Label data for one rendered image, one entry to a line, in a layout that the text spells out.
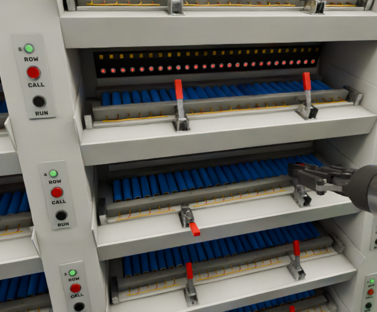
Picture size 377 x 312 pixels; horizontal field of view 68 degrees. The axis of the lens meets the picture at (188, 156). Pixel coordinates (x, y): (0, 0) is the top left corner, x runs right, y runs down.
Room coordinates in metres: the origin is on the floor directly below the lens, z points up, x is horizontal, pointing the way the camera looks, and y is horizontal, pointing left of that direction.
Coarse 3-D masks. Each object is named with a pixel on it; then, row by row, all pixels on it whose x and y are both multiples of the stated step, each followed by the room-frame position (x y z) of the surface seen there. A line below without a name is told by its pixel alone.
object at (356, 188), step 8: (360, 168) 0.41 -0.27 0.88; (368, 168) 0.40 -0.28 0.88; (376, 168) 0.39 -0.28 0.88; (352, 176) 0.41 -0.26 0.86; (360, 176) 0.40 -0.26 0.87; (368, 176) 0.39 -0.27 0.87; (336, 184) 0.43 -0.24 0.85; (344, 184) 0.42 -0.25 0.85; (352, 184) 0.40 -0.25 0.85; (360, 184) 0.39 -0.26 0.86; (368, 184) 0.38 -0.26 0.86; (336, 192) 0.42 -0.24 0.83; (344, 192) 0.41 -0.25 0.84; (352, 192) 0.40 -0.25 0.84; (360, 192) 0.38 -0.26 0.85; (352, 200) 0.40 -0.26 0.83; (360, 200) 0.38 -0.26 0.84; (360, 208) 0.39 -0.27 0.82; (368, 208) 0.37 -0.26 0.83
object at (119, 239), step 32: (160, 160) 0.65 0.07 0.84; (192, 160) 0.67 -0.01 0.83; (320, 160) 0.73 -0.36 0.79; (96, 192) 0.55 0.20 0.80; (256, 192) 0.60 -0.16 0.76; (96, 224) 0.48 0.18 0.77; (128, 224) 0.50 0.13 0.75; (160, 224) 0.51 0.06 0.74; (224, 224) 0.51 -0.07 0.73; (256, 224) 0.53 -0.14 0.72; (288, 224) 0.56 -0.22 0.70
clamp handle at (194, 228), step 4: (188, 212) 0.50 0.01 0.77; (188, 216) 0.50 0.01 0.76; (188, 220) 0.48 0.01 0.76; (192, 220) 0.48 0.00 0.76; (192, 224) 0.47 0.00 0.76; (192, 228) 0.45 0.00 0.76; (196, 228) 0.45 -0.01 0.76; (192, 232) 0.45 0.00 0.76; (196, 232) 0.44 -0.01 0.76; (200, 232) 0.44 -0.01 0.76
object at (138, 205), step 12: (252, 180) 0.61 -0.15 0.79; (264, 180) 0.61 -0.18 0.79; (276, 180) 0.61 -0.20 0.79; (288, 180) 0.61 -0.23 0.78; (180, 192) 0.56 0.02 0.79; (192, 192) 0.56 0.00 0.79; (204, 192) 0.57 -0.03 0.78; (216, 192) 0.57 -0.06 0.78; (228, 192) 0.58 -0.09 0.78; (240, 192) 0.59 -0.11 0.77; (252, 192) 0.60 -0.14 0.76; (276, 192) 0.59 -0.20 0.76; (108, 204) 0.52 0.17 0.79; (120, 204) 0.53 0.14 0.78; (132, 204) 0.53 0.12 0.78; (144, 204) 0.53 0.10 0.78; (156, 204) 0.54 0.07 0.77; (168, 204) 0.54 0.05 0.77; (180, 204) 0.56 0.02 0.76; (204, 204) 0.55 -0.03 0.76; (108, 216) 0.52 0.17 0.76; (120, 216) 0.51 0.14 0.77
